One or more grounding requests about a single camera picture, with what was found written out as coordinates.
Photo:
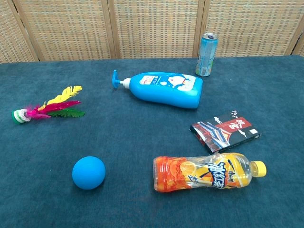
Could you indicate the orange iced tea bottle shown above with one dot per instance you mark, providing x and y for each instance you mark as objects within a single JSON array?
[{"x": 204, "y": 173}]

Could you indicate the blue pump soap bottle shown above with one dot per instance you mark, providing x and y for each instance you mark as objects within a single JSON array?
[{"x": 166, "y": 89}]

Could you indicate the black red card box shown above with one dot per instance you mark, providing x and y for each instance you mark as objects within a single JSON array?
[{"x": 225, "y": 135}]

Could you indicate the blue foam ball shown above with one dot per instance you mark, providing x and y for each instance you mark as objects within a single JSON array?
[{"x": 88, "y": 173}]

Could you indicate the woven rattan folding screen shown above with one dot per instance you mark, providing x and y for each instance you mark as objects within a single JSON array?
[{"x": 152, "y": 27}]

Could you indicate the small colourful feather toy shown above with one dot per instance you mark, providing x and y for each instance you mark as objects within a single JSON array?
[{"x": 54, "y": 106}]

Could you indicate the light blue drink can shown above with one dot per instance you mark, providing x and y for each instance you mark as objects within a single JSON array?
[{"x": 205, "y": 57}]

